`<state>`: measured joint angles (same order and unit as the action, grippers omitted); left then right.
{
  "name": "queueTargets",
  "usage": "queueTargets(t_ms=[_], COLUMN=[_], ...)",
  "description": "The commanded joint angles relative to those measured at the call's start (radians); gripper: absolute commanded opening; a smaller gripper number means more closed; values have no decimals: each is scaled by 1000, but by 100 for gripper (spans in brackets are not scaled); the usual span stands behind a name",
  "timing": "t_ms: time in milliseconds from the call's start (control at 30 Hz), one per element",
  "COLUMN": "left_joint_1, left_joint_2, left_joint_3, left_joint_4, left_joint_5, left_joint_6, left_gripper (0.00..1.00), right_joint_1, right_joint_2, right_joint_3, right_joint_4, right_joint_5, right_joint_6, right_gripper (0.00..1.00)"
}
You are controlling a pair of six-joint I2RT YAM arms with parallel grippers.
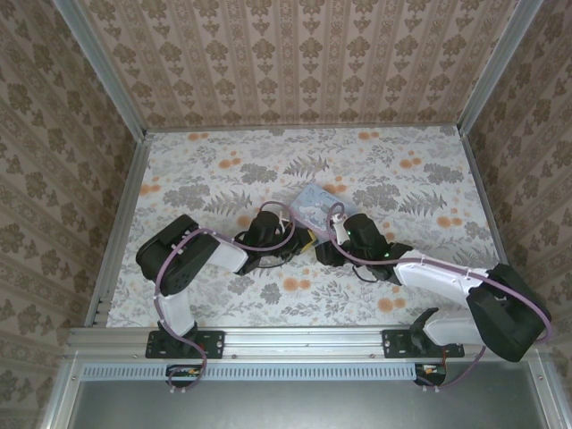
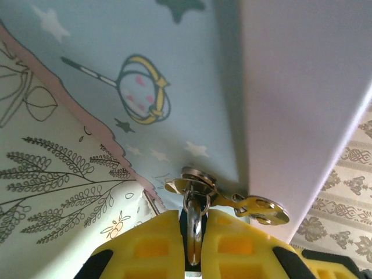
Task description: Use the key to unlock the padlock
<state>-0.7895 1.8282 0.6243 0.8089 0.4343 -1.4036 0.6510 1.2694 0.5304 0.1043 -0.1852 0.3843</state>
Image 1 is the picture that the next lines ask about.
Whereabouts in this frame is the floral patterned tablecloth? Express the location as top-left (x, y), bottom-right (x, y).
top-left (96, 127), bottom-right (522, 328)

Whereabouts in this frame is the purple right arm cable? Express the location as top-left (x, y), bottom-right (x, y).
top-left (328, 203), bottom-right (555, 394)

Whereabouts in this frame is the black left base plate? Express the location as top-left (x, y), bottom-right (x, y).
top-left (146, 329), bottom-right (225, 359)

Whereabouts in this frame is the aluminium frame post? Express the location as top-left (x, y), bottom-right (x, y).
top-left (51, 0), bottom-right (148, 139)
top-left (458, 0), bottom-right (544, 135)

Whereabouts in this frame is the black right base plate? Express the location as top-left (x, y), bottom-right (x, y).
top-left (383, 329), bottom-right (466, 359)

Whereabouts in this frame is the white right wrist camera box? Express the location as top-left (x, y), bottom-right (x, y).
top-left (329, 213), bottom-right (348, 245)

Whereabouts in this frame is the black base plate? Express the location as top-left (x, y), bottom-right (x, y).
top-left (146, 329), bottom-right (225, 359)
top-left (383, 329), bottom-right (466, 359)

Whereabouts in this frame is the grey slotted cable duct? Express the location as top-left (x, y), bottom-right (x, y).
top-left (82, 362), bottom-right (448, 382)

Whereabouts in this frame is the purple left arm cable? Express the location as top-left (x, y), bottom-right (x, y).
top-left (154, 200), bottom-right (296, 394)

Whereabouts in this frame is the aluminium side rail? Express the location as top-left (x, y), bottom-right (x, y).
top-left (87, 133), bottom-right (153, 327)
top-left (459, 129), bottom-right (528, 324)

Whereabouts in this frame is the blue cartoon tin box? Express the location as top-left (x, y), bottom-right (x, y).
top-left (289, 182), bottom-right (358, 240)

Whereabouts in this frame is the small electronics board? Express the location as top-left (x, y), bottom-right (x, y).
top-left (167, 364), bottom-right (202, 388)
top-left (415, 362), bottom-right (448, 386)

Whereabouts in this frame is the grey metal sheet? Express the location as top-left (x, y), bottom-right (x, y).
top-left (66, 379), bottom-right (553, 429)

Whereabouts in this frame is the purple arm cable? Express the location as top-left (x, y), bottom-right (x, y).
top-left (154, 200), bottom-right (296, 394)
top-left (328, 203), bottom-right (555, 394)

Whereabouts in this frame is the aluminium mounting rail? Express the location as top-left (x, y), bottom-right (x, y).
top-left (66, 325), bottom-right (551, 363)

